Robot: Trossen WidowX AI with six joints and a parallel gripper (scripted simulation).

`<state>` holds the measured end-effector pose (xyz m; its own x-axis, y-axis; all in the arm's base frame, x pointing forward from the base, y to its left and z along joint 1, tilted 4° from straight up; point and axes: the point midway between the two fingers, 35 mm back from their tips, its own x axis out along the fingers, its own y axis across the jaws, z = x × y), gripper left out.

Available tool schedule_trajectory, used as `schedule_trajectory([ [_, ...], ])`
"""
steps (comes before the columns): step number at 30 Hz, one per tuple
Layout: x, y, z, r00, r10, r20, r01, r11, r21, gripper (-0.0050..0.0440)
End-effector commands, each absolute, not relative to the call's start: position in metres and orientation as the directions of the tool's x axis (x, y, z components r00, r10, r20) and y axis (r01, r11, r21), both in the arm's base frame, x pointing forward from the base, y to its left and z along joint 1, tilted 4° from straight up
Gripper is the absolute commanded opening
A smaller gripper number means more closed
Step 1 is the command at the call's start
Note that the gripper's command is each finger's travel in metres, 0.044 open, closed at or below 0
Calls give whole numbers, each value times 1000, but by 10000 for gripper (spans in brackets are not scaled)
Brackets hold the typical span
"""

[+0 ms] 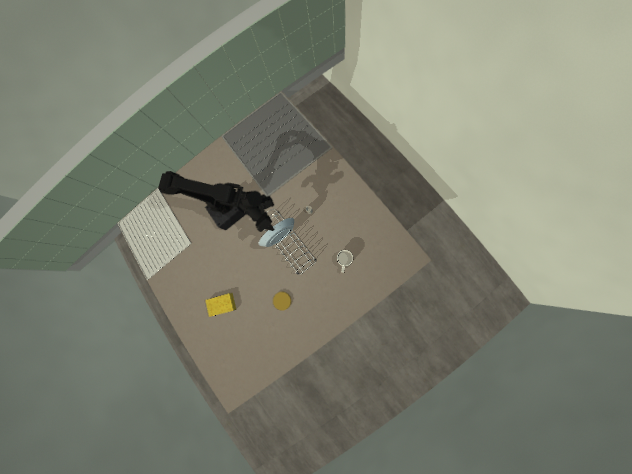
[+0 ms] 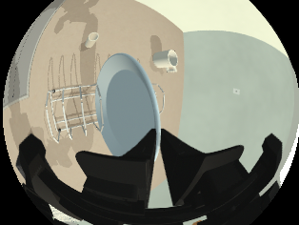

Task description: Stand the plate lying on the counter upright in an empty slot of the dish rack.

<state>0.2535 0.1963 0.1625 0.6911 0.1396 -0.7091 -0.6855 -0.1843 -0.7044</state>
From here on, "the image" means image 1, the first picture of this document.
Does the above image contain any beige ribbed draining mat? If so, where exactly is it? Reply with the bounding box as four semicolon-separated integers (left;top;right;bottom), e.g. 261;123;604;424
118;188;192;280

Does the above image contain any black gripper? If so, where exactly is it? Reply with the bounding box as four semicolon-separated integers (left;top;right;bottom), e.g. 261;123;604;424
243;207;274;232

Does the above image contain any yellow sponge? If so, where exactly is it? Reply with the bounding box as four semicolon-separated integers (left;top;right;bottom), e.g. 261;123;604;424
206;293;236;317

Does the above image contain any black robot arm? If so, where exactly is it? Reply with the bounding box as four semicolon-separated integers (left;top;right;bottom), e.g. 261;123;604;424
158;171;274;214

